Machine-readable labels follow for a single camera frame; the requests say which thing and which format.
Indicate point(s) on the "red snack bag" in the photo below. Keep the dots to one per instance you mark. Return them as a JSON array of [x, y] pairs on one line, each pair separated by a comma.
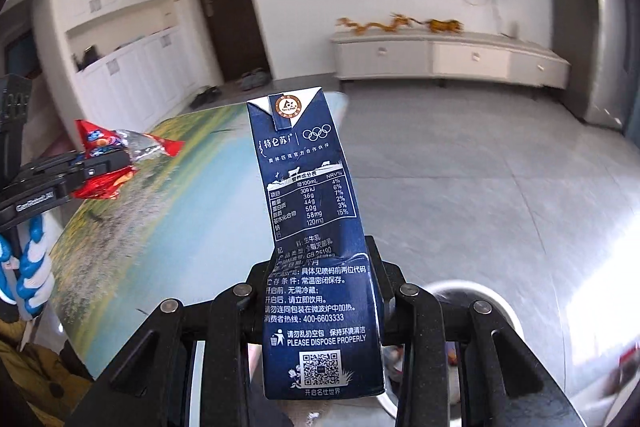
[[111, 158]]

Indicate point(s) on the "black shoes pair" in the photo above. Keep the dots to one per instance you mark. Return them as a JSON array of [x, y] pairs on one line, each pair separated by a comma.
[[205, 97]]

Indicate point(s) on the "golden tiger figurine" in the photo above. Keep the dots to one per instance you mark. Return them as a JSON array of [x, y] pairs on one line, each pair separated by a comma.
[[444, 26]]

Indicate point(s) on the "grey slippers pair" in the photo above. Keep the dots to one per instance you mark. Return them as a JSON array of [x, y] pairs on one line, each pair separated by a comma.
[[254, 79]]

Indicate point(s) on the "blue white milk carton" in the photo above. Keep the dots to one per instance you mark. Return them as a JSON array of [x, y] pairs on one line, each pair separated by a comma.
[[322, 320]]

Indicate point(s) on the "dark brown entrance door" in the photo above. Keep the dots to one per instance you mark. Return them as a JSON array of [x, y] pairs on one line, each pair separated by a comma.
[[236, 37]]

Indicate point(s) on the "grey refrigerator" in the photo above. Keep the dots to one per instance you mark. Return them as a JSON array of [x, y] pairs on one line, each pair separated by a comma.
[[600, 40]]

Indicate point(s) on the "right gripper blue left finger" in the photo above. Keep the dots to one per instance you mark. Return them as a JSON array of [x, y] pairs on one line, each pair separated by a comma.
[[257, 279]]

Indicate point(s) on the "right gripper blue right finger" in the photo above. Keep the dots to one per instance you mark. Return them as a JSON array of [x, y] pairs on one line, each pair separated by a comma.
[[388, 278]]

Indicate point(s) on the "white tv cabinet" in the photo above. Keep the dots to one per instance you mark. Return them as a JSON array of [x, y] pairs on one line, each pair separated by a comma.
[[417, 54]]

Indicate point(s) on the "white round trash bin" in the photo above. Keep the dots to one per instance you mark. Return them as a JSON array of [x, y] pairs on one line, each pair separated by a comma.
[[459, 292]]

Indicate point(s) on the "golden dragon figurine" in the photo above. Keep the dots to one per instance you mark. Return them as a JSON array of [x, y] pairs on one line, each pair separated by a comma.
[[395, 24]]

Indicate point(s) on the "left blue white gloved hand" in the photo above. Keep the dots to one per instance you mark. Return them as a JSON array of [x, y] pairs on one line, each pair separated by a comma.
[[28, 273]]

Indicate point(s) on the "black bag on shelf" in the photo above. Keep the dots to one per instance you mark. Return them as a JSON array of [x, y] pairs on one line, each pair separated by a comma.
[[88, 56]]

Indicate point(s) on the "white shoe cabinet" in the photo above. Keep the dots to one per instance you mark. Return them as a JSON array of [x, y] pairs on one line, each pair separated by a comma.
[[145, 73]]

